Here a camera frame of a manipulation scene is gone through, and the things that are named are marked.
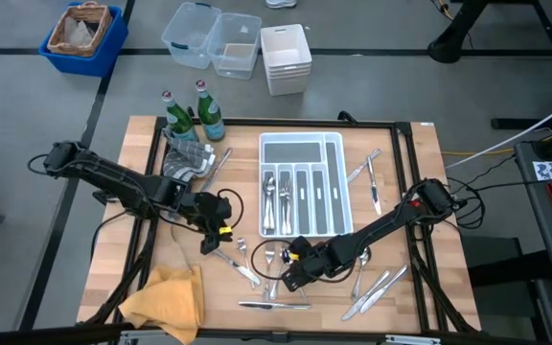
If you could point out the dark grey equipment cart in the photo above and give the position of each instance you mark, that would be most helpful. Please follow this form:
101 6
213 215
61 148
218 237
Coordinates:
544 230

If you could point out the wicker basket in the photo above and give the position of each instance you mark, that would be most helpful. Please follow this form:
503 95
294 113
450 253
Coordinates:
77 52

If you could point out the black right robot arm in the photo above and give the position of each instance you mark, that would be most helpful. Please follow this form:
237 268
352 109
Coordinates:
381 223

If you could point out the silver spoon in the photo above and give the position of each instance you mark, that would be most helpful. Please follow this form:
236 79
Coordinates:
266 211
271 184
276 282
358 282

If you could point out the black metal rig frame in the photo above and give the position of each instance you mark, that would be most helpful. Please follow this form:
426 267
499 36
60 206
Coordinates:
520 123

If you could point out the blue plastic bin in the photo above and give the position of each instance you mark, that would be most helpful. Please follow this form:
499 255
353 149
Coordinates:
89 64

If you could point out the grey checked dish towel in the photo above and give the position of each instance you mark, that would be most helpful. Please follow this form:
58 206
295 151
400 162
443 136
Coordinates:
185 160

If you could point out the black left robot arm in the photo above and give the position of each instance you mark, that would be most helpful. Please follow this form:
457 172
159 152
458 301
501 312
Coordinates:
113 177

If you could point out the person's shoe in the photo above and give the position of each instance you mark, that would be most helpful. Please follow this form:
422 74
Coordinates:
281 3

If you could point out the crumpled clear plastic wrap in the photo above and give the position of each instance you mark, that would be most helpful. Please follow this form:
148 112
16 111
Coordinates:
77 33

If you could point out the white stacked storage bins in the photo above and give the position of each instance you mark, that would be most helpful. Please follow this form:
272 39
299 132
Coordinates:
285 81

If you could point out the black metal table frame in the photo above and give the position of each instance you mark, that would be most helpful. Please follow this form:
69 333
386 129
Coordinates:
305 123

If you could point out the silver metal bracket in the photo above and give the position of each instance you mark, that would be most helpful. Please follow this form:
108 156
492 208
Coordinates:
412 340
131 338

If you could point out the clear plastic bin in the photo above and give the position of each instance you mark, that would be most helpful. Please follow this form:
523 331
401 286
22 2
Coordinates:
235 52

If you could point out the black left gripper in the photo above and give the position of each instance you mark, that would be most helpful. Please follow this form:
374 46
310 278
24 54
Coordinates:
211 213

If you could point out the black pedestal stand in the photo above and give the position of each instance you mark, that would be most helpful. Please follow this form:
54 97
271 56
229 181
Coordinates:
448 45

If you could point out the green glass bottle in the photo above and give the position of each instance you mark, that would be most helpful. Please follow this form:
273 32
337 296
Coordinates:
210 115
180 122

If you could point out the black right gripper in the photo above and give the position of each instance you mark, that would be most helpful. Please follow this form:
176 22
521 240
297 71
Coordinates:
314 262

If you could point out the yellow cloth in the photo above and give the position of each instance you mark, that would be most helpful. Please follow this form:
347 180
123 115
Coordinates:
170 302

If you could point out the white plastic cutlery tray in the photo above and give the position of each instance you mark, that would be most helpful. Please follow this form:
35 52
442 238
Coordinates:
295 153

